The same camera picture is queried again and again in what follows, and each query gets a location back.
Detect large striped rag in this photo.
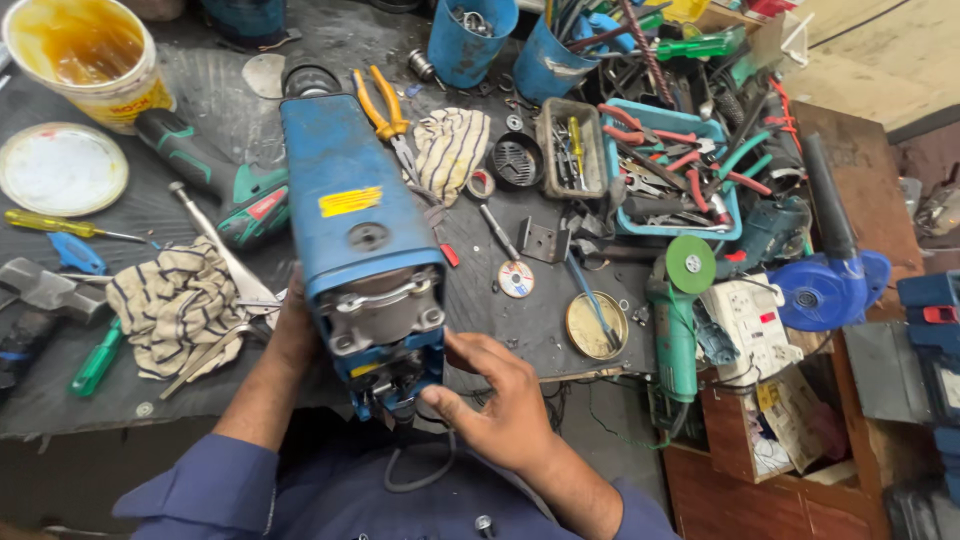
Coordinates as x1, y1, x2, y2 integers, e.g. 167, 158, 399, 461
105, 236, 249, 381

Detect blue rotary hammer tool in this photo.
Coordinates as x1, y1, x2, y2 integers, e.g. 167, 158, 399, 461
279, 63, 451, 433

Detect stack of papers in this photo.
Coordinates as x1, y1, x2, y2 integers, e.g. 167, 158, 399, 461
745, 366, 827, 475

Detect brown wooden cabinet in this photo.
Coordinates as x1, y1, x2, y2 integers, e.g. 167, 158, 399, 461
663, 100, 928, 540

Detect grey steel hammer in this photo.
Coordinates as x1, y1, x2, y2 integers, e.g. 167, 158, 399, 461
0, 257, 111, 326

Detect teal power tool body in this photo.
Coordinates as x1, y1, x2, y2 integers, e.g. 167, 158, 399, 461
715, 195, 813, 281

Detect brass round lid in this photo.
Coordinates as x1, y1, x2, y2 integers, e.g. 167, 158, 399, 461
564, 290, 630, 362

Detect person's right hand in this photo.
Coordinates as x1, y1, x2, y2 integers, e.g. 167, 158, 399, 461
419, 328, 561, 474

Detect white round lid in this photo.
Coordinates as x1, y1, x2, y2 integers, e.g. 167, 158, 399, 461
0, 122, 130, 219

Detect green angle grinder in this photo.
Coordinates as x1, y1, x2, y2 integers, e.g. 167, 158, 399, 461
644, 234, 718, 407

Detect black tool handle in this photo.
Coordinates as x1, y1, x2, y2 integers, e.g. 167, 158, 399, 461
0, 307, 63, 393

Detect blue tool case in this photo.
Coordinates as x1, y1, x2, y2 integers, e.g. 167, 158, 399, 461
895, 269, 960, 505

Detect translucent green screwdriver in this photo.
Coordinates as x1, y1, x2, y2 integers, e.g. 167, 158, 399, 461
655, 25, 748, 62

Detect small striped rag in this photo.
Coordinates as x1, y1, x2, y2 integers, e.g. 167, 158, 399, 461
411, 107, 493, 208

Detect grey metal sheet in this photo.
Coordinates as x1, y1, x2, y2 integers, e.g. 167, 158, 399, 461
843, 321, 932, 426

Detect yellow-handled screwdriver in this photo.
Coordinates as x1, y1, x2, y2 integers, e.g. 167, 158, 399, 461
3, 208, 148, 244

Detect small yellow screwdriver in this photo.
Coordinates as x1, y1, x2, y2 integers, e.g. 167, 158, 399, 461
567, 115, 588, 189

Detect blue cup of tools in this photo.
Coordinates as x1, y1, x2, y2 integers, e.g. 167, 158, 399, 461
513, 10, 602, 107

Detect red-handled pliers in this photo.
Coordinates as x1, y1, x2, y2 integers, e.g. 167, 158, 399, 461
684, 148, 774, 216
597, 102, 700, 148

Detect blue cup of screws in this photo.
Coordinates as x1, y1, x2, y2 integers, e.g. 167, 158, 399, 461
426, 0, 521, 90

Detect black round fan cover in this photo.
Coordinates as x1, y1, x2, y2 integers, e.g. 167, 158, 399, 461
486, 131, 546, 191

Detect blue air blower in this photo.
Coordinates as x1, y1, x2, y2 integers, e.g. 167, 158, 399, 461
768, 132, 893, 333

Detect person's left hand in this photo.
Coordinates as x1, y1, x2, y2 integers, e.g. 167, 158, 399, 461
266, 264, 324, 378

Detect dirty tray of bits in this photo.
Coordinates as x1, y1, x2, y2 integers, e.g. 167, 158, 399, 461
534, 96, 609, 201

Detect small cutting disc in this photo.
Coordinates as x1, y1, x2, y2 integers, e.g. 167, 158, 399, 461
497, 259, 537, 300

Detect small tape roll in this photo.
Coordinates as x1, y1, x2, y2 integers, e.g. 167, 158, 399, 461
465, 168, 497, 201

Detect blue-handled brush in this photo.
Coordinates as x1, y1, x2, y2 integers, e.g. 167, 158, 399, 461
563, 246, 624, 351

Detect grey metal bracket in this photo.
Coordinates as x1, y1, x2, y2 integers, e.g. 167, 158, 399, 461
515, 215, 572, 266

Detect blue utility knife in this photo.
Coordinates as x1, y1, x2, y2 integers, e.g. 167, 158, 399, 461
46, 231, 109, 277

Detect blue plastic tool tray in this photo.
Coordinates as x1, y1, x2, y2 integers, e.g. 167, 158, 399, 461
601, 97, 744, 242

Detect yellow white grease bucket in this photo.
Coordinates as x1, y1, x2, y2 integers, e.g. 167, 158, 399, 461
1, 0, 176, 135

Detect heap of mixed tools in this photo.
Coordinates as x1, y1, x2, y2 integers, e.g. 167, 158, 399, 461
570, 0, 810, 198

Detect grey metal disc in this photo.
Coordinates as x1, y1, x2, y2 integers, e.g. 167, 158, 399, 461
240, 53, 287, 101

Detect green-handled pliers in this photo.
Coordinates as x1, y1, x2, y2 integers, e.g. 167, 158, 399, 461
705, 130, 774, 201

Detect person's blue shirt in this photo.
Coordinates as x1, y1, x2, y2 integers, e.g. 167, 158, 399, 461
112, 408, 680, 540

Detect green-handled screwdriver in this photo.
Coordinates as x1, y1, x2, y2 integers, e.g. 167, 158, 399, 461
68, 318, 126, 398

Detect metal punch tool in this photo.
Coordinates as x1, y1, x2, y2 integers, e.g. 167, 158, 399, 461
479, 203, 522, 262

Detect green cordless drill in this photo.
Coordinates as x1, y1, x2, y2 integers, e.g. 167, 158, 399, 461
134, 108, 292, 251

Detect orange-handled pliers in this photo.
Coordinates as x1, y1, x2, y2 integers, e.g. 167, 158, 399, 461
350, 64, 422, 186

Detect black rubber mat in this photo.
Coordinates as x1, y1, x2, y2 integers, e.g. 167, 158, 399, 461
0, 0, 663, 441

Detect white power strip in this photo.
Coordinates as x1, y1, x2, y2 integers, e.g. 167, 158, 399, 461
700, 271, 804, 388

